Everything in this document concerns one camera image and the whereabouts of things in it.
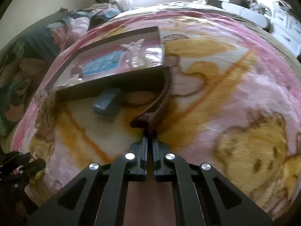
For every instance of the beige dotted fabric bow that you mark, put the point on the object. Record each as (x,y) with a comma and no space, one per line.
(45,120)

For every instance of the pink fuzzy hair clip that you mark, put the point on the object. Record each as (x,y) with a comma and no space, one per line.
(76,70)

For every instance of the purple pillow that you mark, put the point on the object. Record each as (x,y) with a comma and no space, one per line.
(107,14)

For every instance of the shallow black cardboard box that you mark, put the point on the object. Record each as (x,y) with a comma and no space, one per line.
(149,79)

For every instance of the pink bear fleece blanket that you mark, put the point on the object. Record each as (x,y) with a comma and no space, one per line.
(235,102)

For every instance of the dark floral duvet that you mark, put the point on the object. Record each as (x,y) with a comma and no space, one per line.
(27,59)

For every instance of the clear butterfly hair claw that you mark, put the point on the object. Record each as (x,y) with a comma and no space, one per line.
(134,55)

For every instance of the white drawer cabinet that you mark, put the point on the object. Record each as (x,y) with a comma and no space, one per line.
(286,29)

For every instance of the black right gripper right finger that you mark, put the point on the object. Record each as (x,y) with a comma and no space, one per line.
(201,194)

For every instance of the white bed footboard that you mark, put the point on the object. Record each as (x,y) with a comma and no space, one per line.
(241,8)

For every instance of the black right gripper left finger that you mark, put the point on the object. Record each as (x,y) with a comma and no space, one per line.
(97,195)

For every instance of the dark brown headband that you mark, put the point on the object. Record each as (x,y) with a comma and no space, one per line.
(152,116)

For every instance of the small blue box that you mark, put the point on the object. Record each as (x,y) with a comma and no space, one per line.
(108,103)

